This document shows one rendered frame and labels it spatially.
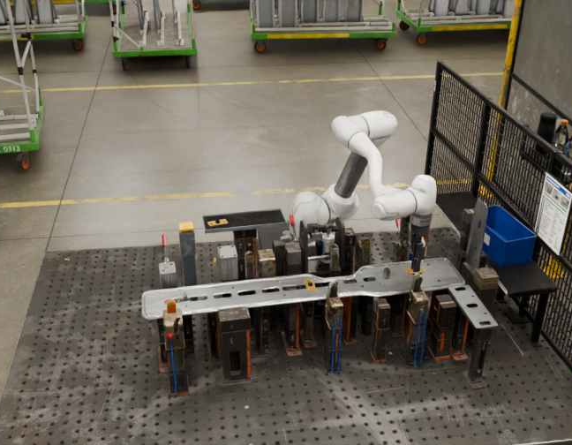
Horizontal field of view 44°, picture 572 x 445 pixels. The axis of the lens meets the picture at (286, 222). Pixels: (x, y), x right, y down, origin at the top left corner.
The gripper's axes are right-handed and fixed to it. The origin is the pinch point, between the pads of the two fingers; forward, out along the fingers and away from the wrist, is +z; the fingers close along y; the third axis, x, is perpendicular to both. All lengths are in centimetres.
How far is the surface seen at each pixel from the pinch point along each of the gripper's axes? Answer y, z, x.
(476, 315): 33.1, 5.9, 13.7
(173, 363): 24, 18, -107
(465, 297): 20.4, 5.8, 14.8
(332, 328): 21.3, 13.0, -42.6
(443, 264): -4.9, 5.6, 15.4
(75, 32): -719, 71, -189
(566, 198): 17, -35, 54
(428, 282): 7.6, 5.7, 3.4
